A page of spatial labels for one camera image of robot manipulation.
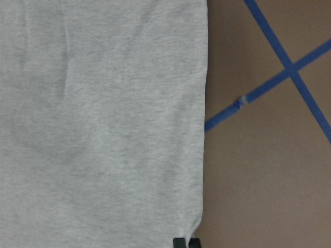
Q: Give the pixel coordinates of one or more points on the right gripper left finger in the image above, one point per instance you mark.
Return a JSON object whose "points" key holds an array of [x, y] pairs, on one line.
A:
{"points": [[179, 243]]}

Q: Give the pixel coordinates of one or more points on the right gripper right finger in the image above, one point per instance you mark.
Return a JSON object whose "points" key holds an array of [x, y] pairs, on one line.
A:
{"points": [[194, 243]]}

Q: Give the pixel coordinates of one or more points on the grey cartoon print t-shirt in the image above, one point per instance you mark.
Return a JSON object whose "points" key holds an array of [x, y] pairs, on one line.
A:
{"points": [[102, 122]]}

